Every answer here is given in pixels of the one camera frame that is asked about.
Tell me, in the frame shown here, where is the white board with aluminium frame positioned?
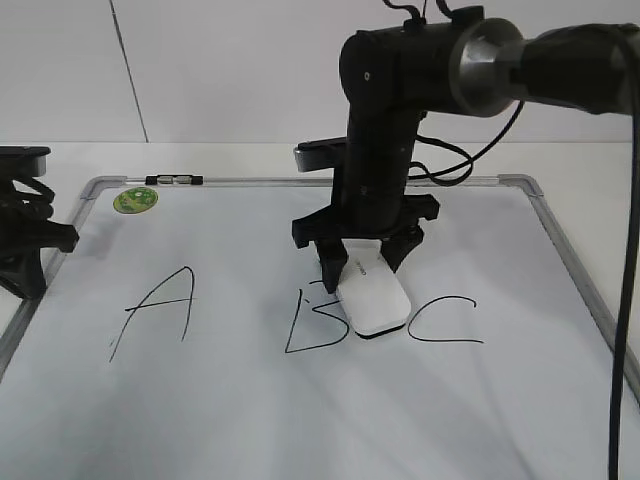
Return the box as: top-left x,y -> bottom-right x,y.
1,176 -> 612,479

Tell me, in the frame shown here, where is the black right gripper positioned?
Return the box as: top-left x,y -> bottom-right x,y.
292,109 -> 440,294

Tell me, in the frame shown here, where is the black silver hanging clip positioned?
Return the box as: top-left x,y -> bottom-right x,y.
144,175 -> 204,186

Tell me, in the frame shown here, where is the green round magnet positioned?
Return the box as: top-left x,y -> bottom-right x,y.
113,186 -> 158,215

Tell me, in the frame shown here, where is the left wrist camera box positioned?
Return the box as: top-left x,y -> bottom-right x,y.
0,146 -> 51,178

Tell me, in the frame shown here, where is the white board eraser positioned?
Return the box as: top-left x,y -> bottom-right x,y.
336,240 -> 411,339

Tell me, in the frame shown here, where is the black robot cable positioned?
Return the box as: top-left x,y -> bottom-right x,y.
605,29 -> 640,480

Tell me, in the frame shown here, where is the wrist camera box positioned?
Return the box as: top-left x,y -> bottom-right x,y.
0,146 -> 51,178
294,137 -> 347,173

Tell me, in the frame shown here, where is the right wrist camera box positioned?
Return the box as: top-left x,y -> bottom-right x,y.
294,137 -> 347,173

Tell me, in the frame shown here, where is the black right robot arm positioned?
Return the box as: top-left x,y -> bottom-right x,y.
292,6 -> 639,292

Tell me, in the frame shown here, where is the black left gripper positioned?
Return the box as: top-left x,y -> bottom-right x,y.
1,175 -> 79,299

